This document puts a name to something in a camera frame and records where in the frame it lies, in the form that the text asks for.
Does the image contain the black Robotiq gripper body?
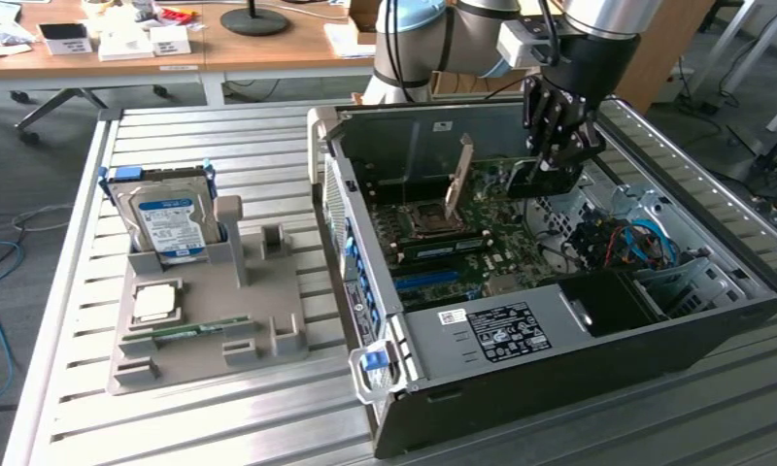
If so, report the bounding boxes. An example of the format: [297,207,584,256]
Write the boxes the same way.
[535,32,643,112]

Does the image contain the Nvidia graphics card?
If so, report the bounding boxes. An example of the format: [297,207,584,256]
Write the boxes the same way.
[443,133,588,219]

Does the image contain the wooden cabinet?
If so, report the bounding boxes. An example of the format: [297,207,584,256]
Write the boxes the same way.
[615,0,717,113]

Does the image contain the metal disk bay cage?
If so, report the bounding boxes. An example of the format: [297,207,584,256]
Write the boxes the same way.
[527,183,695,258]

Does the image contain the green motherboard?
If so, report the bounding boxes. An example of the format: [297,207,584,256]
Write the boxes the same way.
[368,157,559,312]

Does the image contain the CPU socket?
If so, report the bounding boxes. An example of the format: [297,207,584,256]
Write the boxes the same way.
[404,198,472,239]

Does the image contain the dark labelled RAM stick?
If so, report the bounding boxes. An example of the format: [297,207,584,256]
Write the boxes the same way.
[397,236,487,261]

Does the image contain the stack of white papers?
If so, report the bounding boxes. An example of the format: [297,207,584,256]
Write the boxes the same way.
[323,21,377,59]

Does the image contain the blue expansion slot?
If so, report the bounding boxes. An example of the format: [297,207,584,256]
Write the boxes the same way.
[392,269,463,292]

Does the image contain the wooden office desk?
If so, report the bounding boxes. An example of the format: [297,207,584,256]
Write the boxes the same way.
[200,0,532,106]
[0,0,208,145]

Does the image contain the black round lamp base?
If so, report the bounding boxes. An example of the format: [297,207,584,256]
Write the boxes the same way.
[219,0,293,37]

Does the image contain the grey power supply unit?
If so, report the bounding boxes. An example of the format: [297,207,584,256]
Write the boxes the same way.
[401,285,597,384]

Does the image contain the open black PC case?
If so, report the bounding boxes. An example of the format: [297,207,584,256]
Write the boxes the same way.
[307,94,777,460]

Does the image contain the blue case release latch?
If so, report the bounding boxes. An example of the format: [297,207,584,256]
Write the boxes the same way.
[360,349,389,374]

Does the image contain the white labelled box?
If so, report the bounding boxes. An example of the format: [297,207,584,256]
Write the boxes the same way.
[149,24,193,57]

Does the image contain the hard disk in blue caddy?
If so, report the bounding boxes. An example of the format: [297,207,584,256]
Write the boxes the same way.
[96,162,219,267]

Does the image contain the grey printed parts rack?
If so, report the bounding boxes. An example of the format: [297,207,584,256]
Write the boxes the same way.
[107,193,312,400]

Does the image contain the flat white cardboard box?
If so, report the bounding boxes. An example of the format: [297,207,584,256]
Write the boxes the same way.
[96,27,156,62]

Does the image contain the silver CPU chip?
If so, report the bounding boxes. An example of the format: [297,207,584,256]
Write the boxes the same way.
[131,285,181,324]

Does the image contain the bare green RAM stick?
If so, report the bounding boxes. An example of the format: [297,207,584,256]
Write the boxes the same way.
[121,315,252,344]

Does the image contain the white box with black top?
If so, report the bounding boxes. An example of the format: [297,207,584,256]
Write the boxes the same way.
[37,22,95,55]

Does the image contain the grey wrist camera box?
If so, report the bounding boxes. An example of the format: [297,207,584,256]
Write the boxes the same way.
[495,17,563,69]

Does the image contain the blue SATA wire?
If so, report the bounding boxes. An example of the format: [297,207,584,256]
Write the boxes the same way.
[624,217,681,268]

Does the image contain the black drive cable bundle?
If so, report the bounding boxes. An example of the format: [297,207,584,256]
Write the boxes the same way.
[567,217,633,271]

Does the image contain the white desk frame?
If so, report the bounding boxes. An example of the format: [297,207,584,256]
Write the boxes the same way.
[683,0,777,135]

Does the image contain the grey floor cable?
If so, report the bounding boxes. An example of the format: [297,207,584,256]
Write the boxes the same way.
[0,203,72,234]

